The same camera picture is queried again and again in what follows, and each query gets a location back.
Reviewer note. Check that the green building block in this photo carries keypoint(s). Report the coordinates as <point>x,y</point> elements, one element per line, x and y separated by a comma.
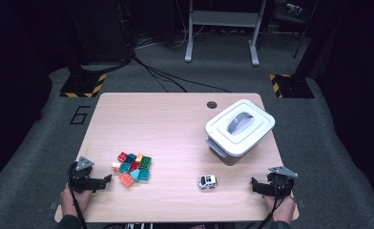
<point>145,162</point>

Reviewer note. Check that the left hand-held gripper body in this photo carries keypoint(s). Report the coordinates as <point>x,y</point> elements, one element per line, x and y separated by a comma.
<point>81,181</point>

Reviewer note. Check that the black table grommet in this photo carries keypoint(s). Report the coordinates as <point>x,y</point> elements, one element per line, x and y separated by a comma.
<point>211,104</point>

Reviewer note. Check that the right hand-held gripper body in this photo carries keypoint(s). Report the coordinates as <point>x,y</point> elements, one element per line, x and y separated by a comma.
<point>280,187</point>

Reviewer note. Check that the teal building block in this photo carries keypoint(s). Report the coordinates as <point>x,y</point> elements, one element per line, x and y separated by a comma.
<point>124,167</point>
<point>144,175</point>

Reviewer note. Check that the white metal stand frame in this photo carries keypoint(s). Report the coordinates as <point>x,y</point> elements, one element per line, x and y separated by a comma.
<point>221,18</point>

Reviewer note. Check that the black equipment cabinet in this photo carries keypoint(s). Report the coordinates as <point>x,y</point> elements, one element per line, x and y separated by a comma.
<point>102,31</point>

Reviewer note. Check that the dark side desk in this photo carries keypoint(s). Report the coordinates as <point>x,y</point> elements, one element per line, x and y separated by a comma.
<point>288,19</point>

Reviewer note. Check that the grey table corner bracket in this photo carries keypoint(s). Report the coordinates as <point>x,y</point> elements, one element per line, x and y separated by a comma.
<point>53,205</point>
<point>301,203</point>

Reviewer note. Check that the red building block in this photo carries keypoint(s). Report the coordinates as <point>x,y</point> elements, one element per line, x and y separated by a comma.
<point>134,166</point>

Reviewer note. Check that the black striped stand base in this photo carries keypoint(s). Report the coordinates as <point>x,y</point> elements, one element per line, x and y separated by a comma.
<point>80,85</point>
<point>293,87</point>

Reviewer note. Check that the white toy car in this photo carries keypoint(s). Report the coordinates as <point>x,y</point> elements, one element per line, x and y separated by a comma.
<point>207,182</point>

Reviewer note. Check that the person's right hand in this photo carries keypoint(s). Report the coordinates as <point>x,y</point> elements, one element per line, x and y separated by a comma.
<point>283,210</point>

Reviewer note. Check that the grey device on dark desk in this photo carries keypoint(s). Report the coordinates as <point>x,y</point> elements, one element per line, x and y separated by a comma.
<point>294,8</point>

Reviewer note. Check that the pile of coloured building blocks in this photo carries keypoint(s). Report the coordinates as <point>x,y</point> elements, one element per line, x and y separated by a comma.
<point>127,179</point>

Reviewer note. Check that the transparent brown storage box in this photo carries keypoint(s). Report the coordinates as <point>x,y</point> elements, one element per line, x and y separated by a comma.
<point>221,153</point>

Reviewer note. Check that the person's left hand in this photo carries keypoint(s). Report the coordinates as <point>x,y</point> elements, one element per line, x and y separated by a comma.
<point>70,203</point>

